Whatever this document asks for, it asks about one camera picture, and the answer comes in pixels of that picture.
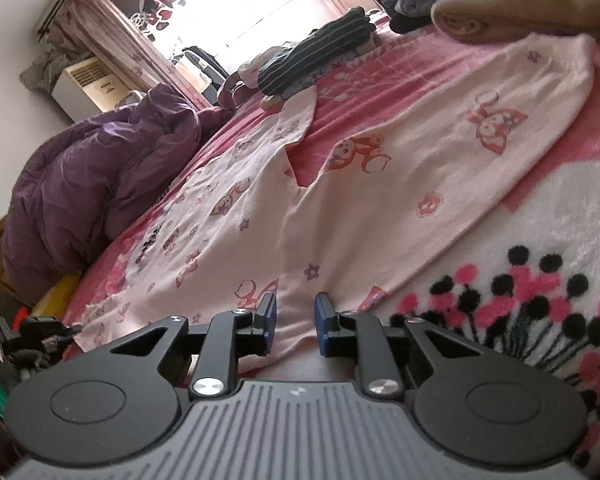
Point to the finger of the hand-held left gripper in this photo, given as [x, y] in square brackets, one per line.
[67, 334]

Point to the grey checked cloth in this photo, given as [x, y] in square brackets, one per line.
[45, 67]

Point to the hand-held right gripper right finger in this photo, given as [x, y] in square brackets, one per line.
[324, 327]

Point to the yellow pillow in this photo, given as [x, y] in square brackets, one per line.
[55, 295]

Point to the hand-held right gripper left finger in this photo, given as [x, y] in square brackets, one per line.
[267, 325]

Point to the purple duvet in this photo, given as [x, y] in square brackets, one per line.
[90, 185]

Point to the dark striped folded garment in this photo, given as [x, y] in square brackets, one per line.
[320, 50]

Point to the white printed garment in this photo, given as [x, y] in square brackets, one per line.
[252, 67]

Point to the hanging dark clothes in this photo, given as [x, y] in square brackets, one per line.
[205, 67]

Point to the pink floral curtain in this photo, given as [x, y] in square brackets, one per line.
[110, 30]

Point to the beige folded towel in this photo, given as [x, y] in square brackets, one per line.
[505, 15]

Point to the pink printed pants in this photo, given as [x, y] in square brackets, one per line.
[380, 200]

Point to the floral folded garment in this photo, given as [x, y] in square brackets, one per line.
[305, 87]

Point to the white standing air conditioner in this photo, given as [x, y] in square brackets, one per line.
[90, 92]

